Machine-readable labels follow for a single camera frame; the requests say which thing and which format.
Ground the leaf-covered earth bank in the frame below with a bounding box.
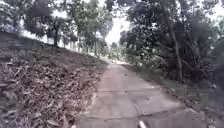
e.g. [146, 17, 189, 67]
[0, 31, 110, 128]

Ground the leaf-strewn grass verge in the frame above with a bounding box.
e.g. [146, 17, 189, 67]
[121, 63, 224, 128]

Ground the robot's own part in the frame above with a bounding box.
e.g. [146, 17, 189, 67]
[137, 120, 147, 128]

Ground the grey concrete slab path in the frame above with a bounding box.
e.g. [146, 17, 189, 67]
[75, 61, 209, 128]

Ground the wood of trees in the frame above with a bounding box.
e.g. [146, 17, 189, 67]
[105, 0, 224, 83]

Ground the row of trees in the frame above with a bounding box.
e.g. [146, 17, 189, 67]
[0, 0, 114, 58]

